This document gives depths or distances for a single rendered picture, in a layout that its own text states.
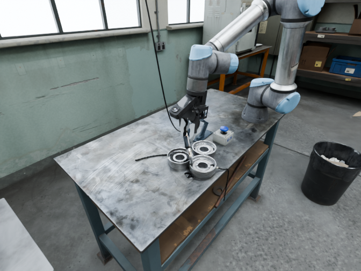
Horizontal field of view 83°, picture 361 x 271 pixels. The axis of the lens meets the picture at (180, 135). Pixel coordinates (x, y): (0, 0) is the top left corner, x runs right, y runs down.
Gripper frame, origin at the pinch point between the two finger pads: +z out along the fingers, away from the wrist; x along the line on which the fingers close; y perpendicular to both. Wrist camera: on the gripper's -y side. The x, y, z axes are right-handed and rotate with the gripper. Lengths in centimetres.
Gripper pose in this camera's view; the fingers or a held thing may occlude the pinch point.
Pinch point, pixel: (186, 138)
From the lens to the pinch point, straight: 84.4
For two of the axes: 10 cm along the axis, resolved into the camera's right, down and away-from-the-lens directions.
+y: 6.7, -2.8, 6.9
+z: -1.0, 8.9, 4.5
